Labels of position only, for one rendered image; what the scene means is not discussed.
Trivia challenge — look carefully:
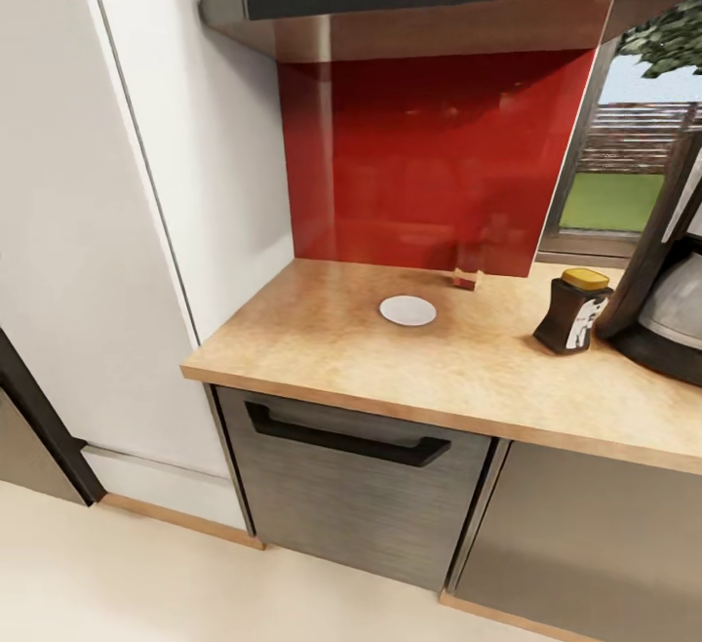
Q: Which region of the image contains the saucer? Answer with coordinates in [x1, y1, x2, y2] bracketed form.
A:
[379, 296, 436, 325]

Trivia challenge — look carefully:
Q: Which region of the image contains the bottle of coffee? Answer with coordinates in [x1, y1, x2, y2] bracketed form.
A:
[533, 267, 614, 356]

